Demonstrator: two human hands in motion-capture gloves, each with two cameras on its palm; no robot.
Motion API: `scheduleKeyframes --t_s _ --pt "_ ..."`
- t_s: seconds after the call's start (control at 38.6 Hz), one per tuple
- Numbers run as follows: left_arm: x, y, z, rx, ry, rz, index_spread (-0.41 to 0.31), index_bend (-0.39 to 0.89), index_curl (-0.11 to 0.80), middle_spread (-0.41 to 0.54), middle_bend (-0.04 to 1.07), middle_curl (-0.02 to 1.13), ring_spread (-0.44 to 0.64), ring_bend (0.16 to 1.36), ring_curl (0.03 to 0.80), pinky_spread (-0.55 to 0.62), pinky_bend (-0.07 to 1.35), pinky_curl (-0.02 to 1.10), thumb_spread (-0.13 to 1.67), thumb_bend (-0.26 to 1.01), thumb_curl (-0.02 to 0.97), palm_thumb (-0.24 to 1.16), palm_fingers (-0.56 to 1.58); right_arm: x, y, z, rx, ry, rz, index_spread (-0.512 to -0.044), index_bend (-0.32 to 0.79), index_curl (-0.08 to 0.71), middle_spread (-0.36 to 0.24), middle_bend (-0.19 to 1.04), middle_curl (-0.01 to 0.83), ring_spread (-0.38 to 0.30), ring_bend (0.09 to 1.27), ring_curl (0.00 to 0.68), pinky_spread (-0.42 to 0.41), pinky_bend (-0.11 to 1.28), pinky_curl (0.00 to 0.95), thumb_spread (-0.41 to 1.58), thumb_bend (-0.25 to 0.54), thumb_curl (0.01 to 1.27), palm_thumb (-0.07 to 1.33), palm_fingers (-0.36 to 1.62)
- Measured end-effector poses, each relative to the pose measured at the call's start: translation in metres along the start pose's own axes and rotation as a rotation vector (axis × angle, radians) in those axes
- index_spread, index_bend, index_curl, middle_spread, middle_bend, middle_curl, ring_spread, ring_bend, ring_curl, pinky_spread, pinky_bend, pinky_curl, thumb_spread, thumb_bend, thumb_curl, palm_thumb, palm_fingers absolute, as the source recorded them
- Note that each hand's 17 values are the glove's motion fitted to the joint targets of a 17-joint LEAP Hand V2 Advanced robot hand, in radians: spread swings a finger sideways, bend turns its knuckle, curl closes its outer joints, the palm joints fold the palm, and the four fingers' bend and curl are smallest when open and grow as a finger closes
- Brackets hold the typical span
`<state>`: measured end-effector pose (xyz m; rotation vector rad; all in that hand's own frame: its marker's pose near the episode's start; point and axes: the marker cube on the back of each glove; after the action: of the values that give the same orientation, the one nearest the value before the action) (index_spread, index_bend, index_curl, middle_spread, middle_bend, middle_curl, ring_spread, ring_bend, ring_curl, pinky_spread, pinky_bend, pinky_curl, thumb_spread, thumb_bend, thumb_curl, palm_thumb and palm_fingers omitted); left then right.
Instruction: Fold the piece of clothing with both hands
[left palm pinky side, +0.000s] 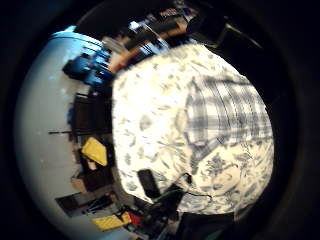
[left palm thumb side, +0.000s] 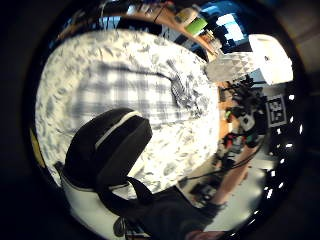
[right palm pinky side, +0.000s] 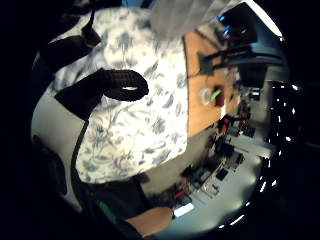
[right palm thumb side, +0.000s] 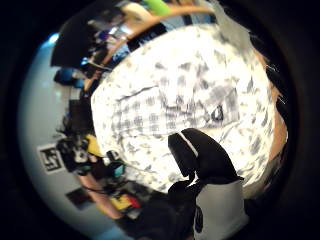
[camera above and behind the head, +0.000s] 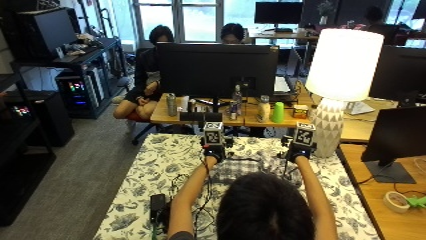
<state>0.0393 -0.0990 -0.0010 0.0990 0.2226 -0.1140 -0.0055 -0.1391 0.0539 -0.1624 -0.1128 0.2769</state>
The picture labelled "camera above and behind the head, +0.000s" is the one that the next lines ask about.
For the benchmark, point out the clear water bottle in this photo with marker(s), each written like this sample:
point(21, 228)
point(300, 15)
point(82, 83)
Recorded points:
point(238, 98)

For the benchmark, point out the white marker cube on glove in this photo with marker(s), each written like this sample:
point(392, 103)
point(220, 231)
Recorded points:
point(305, 134)
point(214, 133)

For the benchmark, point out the wide black monitor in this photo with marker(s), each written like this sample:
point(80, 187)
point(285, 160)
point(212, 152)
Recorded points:
point(218, 70)

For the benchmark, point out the person's right hand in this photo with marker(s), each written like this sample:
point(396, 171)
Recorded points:
point(299, 154)

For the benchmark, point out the white marker cube on left glove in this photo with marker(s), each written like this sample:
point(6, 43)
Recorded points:
point(214, 133)

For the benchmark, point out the white grey patterned lamp base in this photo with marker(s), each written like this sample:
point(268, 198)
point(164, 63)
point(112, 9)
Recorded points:
point(328, 126)

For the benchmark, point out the green plastic cup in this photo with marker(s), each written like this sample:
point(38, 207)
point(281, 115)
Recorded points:
point(279, 112)

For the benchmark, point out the beige tape roll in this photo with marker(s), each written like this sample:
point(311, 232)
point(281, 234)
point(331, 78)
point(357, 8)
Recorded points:
point(396, 202)

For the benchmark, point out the flat black box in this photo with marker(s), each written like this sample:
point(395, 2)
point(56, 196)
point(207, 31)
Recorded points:
point(200, 116)

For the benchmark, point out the white cup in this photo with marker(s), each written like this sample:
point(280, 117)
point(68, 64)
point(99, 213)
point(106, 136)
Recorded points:
point(184, 103)

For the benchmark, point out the small background monitor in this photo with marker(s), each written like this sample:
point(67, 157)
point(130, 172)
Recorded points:
point(279, 12)

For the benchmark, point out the black monitor behind lamp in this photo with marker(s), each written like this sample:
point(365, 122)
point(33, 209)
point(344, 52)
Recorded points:
point(400, 73)

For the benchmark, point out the white paper sheet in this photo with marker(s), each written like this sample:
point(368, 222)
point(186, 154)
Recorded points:
point(360, 107)

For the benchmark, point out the floral blue white tablecloth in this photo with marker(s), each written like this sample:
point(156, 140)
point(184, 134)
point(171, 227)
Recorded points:
point(142, 173)

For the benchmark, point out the grey metal tumbler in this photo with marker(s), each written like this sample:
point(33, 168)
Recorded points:
point(171, 105)

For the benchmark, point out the black monitor with square stand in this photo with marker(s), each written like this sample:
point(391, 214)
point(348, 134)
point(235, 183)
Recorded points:
point(397, 133)

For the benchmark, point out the computer tower with coloured lights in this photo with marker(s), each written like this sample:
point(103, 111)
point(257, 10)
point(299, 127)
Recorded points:
point(78, 90)

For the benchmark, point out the wooden desk with bottles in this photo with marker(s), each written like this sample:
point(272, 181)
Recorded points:
point(248, 120)

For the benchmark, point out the bottle with beige contents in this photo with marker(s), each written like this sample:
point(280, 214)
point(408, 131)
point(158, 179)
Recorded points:
point(264, 110)

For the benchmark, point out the yellow box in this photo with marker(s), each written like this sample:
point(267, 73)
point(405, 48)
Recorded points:
point(300, 111)

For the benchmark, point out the red office chair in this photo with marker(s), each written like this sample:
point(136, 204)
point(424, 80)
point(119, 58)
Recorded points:
point(140, 125)

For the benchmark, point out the large black case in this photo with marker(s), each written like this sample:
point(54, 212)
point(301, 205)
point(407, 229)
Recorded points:
point(47, 33)

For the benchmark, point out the white marker cube on right glove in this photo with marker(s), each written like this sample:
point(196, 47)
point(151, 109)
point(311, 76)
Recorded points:
point(305, 134)

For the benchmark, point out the person's left hand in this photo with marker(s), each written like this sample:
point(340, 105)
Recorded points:
point(214, 154)

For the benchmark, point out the white lamp shade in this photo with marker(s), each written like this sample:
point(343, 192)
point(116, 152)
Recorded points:
point(344, 63)

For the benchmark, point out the black power adapter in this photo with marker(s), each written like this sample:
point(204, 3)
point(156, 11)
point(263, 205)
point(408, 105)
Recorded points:
point(158, 206)

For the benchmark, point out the wooden desk with tape roll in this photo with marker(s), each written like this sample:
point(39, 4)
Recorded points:
point(391, 220)

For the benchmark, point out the grey checked cloth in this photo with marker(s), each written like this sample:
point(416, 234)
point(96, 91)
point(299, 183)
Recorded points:
point(248, 165)

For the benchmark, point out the green plastic tool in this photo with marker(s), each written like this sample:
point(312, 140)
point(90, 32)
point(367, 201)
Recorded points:
point(417, 201)

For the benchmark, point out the black metal shelf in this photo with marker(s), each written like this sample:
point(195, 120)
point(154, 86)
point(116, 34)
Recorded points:
point(95, 56)

